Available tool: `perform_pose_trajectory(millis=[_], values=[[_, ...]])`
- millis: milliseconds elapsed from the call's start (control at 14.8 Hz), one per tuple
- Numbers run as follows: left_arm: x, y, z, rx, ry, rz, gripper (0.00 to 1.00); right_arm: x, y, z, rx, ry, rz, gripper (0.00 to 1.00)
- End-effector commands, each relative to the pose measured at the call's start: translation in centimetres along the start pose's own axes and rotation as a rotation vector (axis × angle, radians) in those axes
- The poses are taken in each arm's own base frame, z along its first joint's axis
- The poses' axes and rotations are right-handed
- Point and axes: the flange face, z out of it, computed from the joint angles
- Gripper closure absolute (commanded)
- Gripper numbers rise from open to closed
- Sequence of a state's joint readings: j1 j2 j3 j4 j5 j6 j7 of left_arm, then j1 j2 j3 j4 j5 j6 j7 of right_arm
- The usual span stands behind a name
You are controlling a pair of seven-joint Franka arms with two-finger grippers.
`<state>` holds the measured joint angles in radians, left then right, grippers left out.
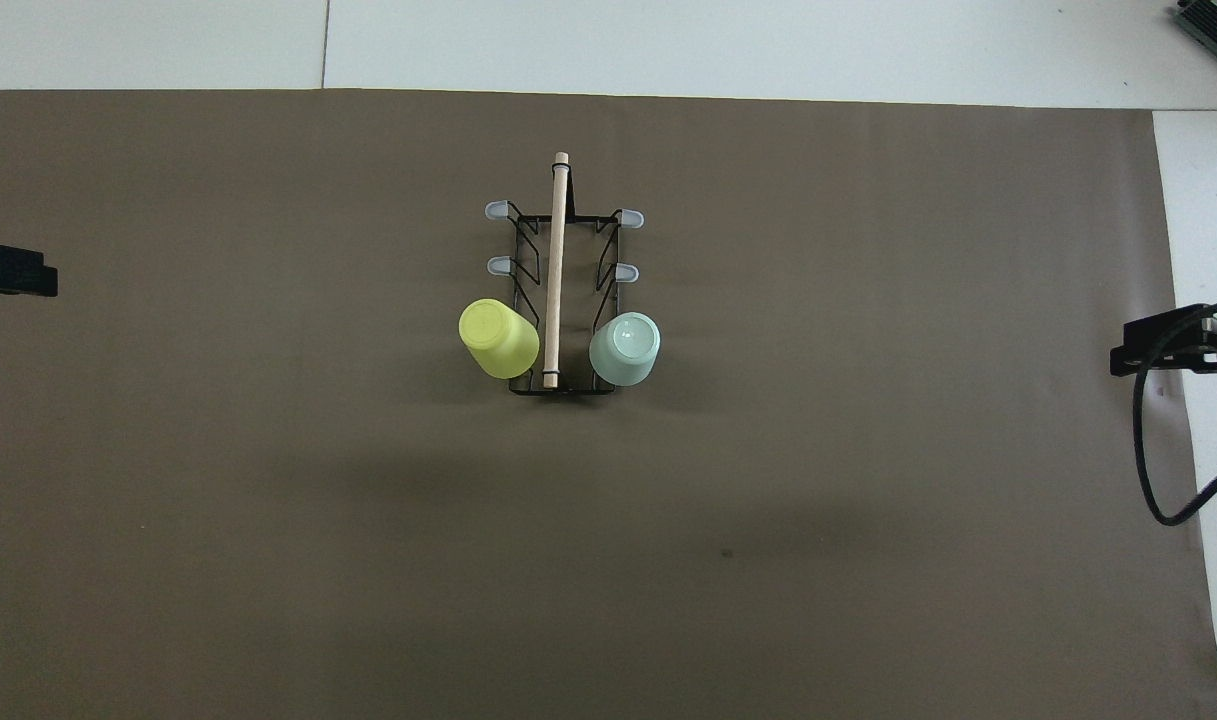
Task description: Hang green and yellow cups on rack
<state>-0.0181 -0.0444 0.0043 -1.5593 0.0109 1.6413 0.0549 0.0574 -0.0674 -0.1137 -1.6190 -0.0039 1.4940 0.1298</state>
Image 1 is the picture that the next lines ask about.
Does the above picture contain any yellow plastic cup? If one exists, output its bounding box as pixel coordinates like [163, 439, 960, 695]
[458, 298, 541, 380]

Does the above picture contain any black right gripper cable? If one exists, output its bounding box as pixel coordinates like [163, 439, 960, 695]
[1131, 296, 1217, 527]

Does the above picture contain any pale green plastic cup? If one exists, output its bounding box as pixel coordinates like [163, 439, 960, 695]
[588, 311, 662, 388]

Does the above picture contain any brown table mat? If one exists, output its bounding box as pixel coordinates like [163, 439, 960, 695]
[0, 88, 1217, 720]

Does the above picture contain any black wire cup rack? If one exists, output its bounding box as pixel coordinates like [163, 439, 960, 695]
[484, 152, 645, 397]

